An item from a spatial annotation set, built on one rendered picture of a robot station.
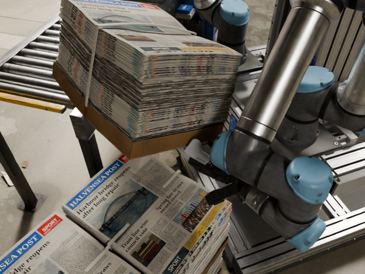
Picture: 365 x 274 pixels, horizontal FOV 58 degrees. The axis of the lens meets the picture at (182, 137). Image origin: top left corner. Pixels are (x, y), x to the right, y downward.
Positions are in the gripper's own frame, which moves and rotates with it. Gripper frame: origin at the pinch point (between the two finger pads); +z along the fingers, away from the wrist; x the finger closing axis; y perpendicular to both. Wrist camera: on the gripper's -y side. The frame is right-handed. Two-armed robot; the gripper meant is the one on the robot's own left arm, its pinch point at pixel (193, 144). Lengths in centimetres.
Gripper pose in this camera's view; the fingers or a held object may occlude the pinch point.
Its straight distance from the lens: 83.1
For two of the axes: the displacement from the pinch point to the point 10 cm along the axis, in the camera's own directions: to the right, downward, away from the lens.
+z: -6.2, -5.5, 5.6
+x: -7.3, 1.5, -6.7
